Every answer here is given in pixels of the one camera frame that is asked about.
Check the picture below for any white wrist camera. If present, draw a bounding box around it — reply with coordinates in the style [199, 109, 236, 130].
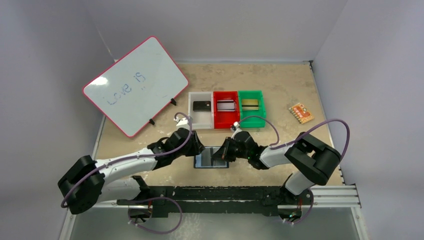
[230, 121, 243, 139]
[174, 116, 192, 130]

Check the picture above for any blue leather card holder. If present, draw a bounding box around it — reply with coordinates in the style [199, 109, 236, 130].
[193, 146, 229, 169]

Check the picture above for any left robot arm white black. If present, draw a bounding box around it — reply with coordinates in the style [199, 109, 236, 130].
[57, 128, 206, 215]

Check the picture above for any silver card in holder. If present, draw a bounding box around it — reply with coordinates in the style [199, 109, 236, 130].
[194, 147, 222, 168]

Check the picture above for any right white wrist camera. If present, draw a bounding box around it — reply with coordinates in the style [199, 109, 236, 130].
[230, 121, 243, 139]

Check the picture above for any red plastic bin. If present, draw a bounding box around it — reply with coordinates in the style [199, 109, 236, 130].
[213, 91, 240, 129]

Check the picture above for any gold credit card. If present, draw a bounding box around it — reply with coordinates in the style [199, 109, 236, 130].
[241, 98, 260, 111]

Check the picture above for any green plastic bin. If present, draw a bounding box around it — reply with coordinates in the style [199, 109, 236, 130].
[238, 90, 267, 128]

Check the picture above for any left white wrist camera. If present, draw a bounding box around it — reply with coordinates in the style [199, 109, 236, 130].
[174, 116, 192, 130]

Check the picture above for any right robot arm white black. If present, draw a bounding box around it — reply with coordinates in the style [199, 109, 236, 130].
[211, 131, 342, 204]

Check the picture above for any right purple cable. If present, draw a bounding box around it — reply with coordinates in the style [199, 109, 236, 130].
[231, 115, 351, 227]

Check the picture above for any silver credit card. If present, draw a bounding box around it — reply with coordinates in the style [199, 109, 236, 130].
[216, 100, 236, 112]

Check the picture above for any white plastic bin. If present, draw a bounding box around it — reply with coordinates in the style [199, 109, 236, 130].
[188, 91, 215, 130]

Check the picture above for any orange card with pattern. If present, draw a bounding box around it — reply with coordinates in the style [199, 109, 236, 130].
[288, 102, 315, 124]

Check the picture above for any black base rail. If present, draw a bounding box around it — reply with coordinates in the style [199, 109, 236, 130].
[117, 186, 313, 218]

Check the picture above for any whiteboard with pink frame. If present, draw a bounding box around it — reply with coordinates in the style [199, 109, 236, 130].
[82, 36, 189, 138]

